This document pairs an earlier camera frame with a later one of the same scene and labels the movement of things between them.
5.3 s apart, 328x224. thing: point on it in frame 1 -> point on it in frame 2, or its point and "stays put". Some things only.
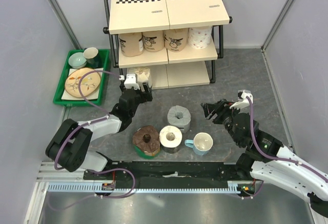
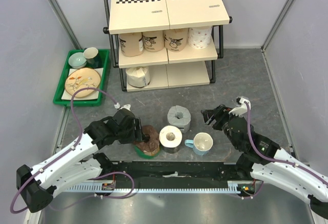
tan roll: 153,41 stays put
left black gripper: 147,94 -> 136,135
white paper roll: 199,37 stays put
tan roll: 176,40 stays put
